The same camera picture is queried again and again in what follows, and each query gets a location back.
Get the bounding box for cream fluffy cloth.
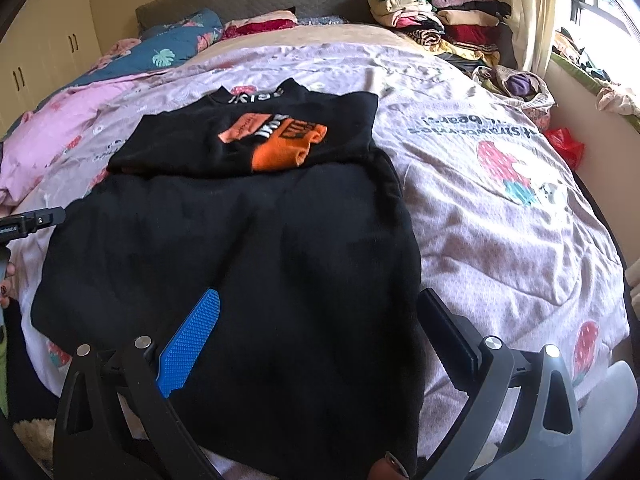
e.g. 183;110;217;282
12;417;56;463

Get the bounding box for red plastic bag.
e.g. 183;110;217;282
542;127;585;168

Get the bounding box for pile of folded clothes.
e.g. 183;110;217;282
367;0;518;78

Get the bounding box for pink quilt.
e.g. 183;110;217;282
0;80;151;208

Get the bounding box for blue floral quilt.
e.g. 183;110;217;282
0;8;226;136

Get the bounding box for floral cloth bag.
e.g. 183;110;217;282
472;65;556;131

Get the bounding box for black sweater with orange cuffs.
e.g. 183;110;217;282
30;78;426;480

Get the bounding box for clothes on windowsill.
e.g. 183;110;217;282
550;27;640;133

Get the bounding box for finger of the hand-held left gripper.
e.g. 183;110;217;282
29;206;67;232

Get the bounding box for window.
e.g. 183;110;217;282
555;0;640;46

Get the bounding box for cream curtain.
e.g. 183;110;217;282
510;0;558;73

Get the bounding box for beige blanket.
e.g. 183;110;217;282
190;24;436;66

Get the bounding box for dark red cloth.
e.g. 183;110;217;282
222;17;299;40

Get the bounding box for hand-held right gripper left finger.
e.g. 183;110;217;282
51;287;223;480

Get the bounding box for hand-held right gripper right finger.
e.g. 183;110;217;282
416;287;586;480

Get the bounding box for person's left hand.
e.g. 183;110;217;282
0;259;19;312

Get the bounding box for cream wardrobe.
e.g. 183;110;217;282
0;0;108;136

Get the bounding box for lilac printed duvet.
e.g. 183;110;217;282
0;35;632;480

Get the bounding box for person's right hand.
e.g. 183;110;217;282
367;452;408;480

